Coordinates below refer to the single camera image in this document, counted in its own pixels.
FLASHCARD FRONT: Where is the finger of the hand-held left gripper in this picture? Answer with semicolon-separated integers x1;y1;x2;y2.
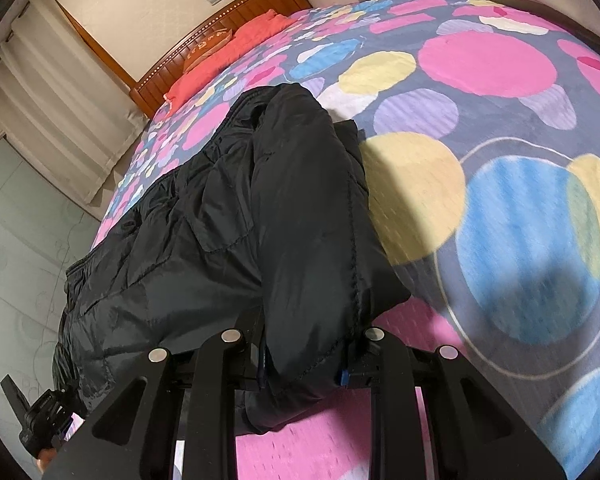
0;374;31;428

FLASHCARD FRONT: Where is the small orange cushion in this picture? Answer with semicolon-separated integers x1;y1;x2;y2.
182;27;236;71

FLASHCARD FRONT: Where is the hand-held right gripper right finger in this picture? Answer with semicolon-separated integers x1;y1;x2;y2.
335;327;568;480

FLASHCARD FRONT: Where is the wooden bed headboard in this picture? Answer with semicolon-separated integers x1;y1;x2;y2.
130;0;313;118

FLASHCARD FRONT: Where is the black quilted jacket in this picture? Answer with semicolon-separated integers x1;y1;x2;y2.
50;81;411;436

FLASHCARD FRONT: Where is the frosted glass wardrobe door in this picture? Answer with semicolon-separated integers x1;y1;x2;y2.
0;135;103;411

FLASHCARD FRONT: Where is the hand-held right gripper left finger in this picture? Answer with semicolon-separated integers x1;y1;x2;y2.
42;309;268;480

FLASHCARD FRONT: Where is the bed with colourful dotted sheet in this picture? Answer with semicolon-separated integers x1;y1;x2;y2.
90;0;600;480

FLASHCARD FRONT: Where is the coral red pillow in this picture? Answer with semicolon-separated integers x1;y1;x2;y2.
164;10;301;111

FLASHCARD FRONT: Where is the cream curtain beside wardrobe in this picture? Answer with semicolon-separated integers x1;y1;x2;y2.
0;0;148;206

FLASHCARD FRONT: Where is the tall wooden wall trim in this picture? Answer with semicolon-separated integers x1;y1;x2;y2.
60;6;137;88

